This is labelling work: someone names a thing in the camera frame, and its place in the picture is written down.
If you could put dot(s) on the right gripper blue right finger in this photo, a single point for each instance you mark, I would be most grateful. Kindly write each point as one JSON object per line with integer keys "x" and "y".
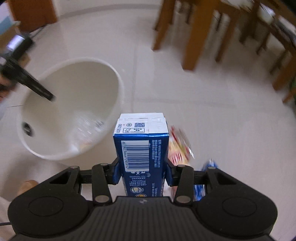
{"x": 180, "y": 174}

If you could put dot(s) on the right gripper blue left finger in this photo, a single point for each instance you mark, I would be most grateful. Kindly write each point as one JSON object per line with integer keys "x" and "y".
{"x": 106, "y": 173}

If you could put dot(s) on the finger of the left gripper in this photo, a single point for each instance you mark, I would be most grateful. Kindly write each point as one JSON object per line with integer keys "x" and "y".
{"x": 30, "y": 82}

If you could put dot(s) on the red clear snack wrapper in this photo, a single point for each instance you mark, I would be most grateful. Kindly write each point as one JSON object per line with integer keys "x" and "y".
{"x": 179, "y": 152}

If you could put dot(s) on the blue snack bag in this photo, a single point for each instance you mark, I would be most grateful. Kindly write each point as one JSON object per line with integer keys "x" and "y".
{"x": 200, "y": 189}

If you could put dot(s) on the blue milk carton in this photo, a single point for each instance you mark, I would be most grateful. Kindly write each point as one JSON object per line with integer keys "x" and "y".
{"x": 141, "y": 142}

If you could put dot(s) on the clear plastic wrap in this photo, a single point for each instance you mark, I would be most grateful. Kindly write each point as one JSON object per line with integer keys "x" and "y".
{"x": 87, "y": 128}

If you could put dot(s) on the white plastic trash bin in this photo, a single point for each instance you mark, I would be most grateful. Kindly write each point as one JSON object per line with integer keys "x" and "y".
{"x": 79, "y": 84}

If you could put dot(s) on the person left hand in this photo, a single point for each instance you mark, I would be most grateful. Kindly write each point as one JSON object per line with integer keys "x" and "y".
{"x": 6, "y": 88}

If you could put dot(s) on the wooden door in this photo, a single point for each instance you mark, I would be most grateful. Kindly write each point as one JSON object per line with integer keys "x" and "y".
{"x": 32, "y": 14}

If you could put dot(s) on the brown slipper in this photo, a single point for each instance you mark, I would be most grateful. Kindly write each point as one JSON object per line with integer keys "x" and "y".
{"x": 27, "y": 185}

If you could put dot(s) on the wooden chair left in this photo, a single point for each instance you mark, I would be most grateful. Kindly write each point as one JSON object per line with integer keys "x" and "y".
{"x": 169, "y": 12}

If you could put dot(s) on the wooden table leg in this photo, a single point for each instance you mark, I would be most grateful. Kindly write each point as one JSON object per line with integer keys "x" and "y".
{"x": 201, "y": 24}

